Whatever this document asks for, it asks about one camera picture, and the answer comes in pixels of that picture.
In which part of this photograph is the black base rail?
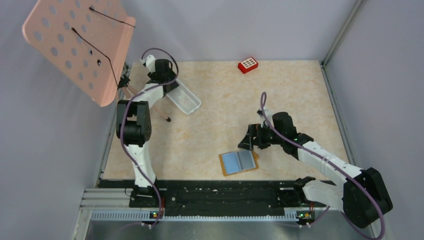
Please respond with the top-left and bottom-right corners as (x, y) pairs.
(124, 178), (319, 220)

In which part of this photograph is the purple cable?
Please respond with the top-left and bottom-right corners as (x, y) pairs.
(119, 47), (180, 229)
(259, 91), (387, 240)

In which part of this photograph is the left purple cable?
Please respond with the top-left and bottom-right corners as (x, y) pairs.
(119, 47), (180, 229)

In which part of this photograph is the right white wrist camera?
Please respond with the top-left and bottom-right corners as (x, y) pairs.
(256, 107), (274, 128)

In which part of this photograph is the white plastic basket tray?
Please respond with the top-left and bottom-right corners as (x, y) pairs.
(166, 79), (202, 115)

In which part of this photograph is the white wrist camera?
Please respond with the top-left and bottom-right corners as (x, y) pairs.
(256, 107), (274, 128)
(140, 54), (156, 73)

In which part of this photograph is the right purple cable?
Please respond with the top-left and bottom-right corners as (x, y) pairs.
(259, 91), (387, 240)

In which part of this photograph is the pink perforated music stand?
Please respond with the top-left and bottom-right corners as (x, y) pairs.
(22, 0), (172, 123)

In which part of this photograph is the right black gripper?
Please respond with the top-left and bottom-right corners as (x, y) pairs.
(238, 122), (285, 150)

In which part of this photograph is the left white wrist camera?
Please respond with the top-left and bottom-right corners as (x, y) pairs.
(140, 54), (156, 73)

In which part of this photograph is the aluminium frame rail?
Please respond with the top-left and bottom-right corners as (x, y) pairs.
(320, 0), (366, 165)

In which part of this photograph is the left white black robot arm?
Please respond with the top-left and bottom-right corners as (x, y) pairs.
(116, 55), (178, 207)

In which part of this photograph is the red box with grid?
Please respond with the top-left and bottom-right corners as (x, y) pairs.
(237, 56), (259, 74)

